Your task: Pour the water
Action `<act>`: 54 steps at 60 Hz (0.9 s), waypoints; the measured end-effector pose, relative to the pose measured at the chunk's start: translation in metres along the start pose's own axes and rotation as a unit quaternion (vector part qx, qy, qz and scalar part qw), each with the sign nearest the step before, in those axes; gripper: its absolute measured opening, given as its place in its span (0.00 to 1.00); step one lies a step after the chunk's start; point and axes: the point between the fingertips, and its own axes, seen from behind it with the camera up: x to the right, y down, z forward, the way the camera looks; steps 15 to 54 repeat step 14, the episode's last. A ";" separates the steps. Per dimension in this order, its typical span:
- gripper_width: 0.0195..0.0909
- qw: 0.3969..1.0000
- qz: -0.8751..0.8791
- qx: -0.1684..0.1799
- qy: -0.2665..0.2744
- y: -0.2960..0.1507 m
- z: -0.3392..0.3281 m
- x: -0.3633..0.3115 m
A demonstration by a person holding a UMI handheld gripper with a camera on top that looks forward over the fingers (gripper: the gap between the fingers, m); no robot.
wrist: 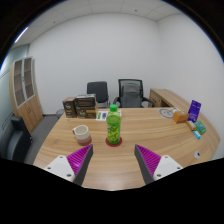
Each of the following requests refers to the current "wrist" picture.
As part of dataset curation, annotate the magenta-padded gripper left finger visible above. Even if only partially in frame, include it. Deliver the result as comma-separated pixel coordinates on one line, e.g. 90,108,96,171
43,144,95,187

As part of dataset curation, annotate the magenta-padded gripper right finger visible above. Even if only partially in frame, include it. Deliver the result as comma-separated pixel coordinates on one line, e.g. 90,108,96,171
133,144,184,186

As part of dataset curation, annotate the green drink bottle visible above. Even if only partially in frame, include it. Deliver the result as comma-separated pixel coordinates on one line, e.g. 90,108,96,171
106,104,122,145

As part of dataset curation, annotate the white and brown mug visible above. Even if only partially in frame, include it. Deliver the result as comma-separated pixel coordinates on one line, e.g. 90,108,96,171
72,124,93,147

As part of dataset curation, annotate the small blue box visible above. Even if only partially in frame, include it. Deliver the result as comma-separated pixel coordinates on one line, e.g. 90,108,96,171
192,129,202,140

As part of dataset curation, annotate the small beige box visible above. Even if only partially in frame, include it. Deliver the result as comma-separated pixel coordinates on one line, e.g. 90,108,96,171
185,120,198,132

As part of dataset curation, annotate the orange cardboard box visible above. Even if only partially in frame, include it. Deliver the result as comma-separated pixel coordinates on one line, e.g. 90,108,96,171
172,110,190,125

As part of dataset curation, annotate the green box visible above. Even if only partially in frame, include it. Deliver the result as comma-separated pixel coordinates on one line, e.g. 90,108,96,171
194,120,208,136

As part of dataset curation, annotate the black sofa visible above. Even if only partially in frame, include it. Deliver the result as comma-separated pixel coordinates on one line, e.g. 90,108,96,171
0,115,34,164

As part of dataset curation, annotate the flat round red coaster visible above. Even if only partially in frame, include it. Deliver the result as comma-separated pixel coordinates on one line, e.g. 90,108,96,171
105,135,123,148

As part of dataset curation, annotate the small dark brown box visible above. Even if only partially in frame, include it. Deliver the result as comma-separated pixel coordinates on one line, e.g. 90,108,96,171
62,96,78,119

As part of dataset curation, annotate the wooden shelf cabinet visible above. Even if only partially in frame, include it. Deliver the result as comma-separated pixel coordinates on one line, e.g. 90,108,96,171
9,56,44,134

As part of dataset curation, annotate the purple standing pouch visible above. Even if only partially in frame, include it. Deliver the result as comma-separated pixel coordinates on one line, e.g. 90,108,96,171
187,99,203,123

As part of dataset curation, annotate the white leaflet with coloured prints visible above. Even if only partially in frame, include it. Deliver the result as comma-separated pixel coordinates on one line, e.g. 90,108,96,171
95,110,123,122

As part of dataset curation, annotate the black mesh office chair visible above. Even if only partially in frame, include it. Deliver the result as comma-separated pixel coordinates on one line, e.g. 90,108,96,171
112,78,156,109

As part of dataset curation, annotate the wooden side desk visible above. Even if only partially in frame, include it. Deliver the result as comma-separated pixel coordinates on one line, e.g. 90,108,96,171
148,88,191,111

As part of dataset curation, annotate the dark brown flat box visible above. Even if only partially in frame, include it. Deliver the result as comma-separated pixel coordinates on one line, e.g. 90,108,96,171
74,93,98,108

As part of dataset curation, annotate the grey backpack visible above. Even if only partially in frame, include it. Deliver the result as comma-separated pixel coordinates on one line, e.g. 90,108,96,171
121,82,144,108

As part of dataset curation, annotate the black padded office chair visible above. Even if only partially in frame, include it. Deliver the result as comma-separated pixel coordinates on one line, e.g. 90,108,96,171
86,80,111,109

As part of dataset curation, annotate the ceiling light panel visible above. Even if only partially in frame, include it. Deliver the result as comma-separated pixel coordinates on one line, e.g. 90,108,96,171
13,26,30,44

